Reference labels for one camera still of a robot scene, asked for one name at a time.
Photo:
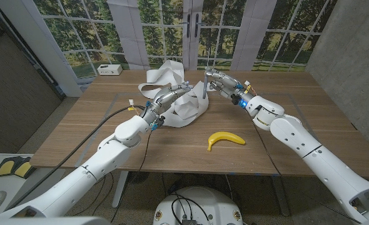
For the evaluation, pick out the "yellow toy banana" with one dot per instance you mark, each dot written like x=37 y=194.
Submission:
x=223 y=136

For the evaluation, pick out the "white table leg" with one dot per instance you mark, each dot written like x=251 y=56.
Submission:
x=120 y=192

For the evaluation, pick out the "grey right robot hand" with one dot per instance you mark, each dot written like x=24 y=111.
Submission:
x=229 y=82

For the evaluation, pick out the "grey table leg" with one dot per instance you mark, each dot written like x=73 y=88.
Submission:
x=280 y=195

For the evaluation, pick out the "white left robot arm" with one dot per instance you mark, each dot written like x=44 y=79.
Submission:
x=87 y=175

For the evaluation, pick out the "printed window forest backdrop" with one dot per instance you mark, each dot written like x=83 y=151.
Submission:
x=172 y=31

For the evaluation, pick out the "white robot torso base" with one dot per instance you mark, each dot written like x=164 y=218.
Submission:
x=209 y=203

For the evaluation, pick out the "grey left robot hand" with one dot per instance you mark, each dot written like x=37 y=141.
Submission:
x=164 y=100

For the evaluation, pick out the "yellow black foot pedal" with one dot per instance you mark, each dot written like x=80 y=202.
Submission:
x=25 y=168
x=4 y=167

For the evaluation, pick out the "white power strip box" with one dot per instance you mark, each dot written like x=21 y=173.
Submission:
x=109 y=69

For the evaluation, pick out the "white receipt paper strip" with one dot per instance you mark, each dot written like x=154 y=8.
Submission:
x=187 y=109

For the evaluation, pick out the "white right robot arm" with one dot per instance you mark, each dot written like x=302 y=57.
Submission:
x=322 y=168

